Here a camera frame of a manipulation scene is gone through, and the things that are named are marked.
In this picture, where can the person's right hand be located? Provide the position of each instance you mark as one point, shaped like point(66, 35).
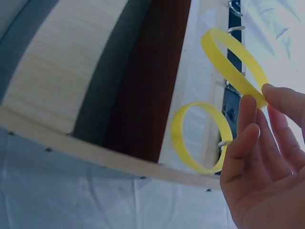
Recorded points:
point(267, 195)

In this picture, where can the person's right thumb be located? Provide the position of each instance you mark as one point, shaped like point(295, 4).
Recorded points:
point(283, 97)

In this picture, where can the metal hook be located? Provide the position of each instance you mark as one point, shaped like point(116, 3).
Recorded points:
point(223, 143)
point(234, 9)
point(226, 83)
point(237, 28)

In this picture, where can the black hook strip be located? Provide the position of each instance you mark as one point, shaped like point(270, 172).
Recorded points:
point(234, 57)

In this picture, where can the dark red mat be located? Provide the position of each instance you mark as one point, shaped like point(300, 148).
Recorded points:
point(147, 90)

